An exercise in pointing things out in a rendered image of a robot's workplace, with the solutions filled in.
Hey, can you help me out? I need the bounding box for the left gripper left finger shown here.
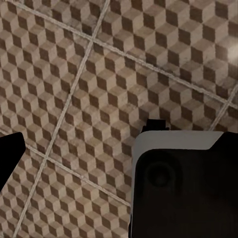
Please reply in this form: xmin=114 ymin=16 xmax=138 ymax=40
xmin=0 ymin=132 xmax=26 ymax=192

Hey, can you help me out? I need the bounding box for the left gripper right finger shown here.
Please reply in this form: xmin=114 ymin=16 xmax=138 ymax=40
xmin=222 ymin=132 xmax=238 ymax=172

